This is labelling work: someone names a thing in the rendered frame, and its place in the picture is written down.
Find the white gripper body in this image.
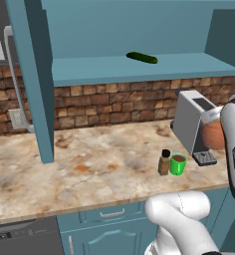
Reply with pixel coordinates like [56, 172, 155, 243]
[201, 106, 224, 125]

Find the green mug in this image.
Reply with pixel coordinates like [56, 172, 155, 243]
[169, 151, 188, 176]

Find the brown cinnamon bottle black cap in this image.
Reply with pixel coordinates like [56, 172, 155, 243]
[157, 148, 172, 176]

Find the blue cabinet door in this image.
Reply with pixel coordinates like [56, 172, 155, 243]
[5, 0, 55, 164]

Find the grey coffee machine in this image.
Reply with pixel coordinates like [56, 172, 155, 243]
[169, 89, 225, 167]

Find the green cucumber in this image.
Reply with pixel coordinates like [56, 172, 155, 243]
[125, 51, 159, 66]

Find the blue base cupboard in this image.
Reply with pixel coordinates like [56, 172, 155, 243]
[202, 186, 235, 255]

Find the blue drawer front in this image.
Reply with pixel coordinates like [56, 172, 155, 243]
[56, 200, 148, 231]

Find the blue cupboard door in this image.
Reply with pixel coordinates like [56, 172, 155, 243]
[59, 221, 159, 255]

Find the dark grey dishwasher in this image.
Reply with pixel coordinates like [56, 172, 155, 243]
[0, 215, 66, 255]

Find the blue open wall cabinet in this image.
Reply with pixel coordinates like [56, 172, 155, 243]
[40, 0, 235, 89]

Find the silver drawer handle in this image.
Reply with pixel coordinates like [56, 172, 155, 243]
[99, 207, 126, 219]

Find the silver cupboard door handle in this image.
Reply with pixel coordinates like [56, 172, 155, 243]
[67, 234, 76, 255]

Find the white wall outlet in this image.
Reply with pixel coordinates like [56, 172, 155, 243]
[7, 108, 28, 130]

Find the white cabinet door handle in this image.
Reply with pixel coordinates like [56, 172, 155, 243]
[3, 25, 35, 134]

